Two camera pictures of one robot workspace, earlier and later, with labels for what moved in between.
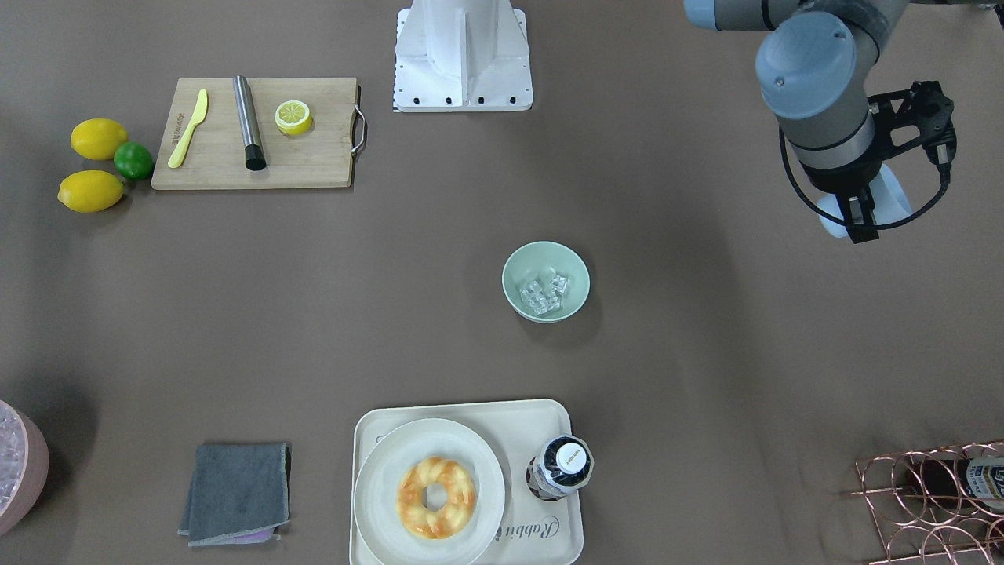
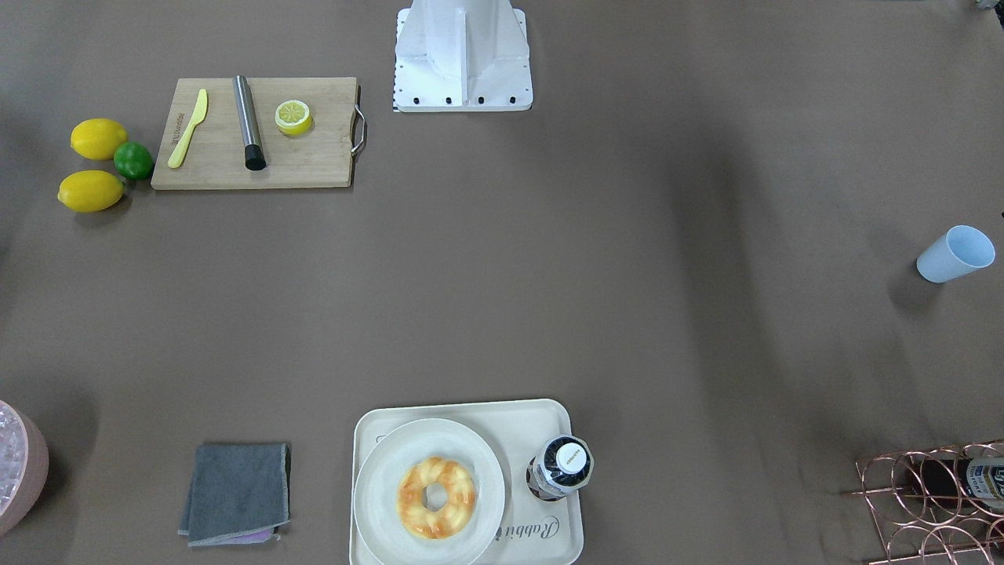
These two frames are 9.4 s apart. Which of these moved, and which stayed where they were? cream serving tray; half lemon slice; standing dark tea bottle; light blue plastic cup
Moved: light blue plastic cup
Stayed: standing dark tea bottle; cream serving tray; half lemon slice
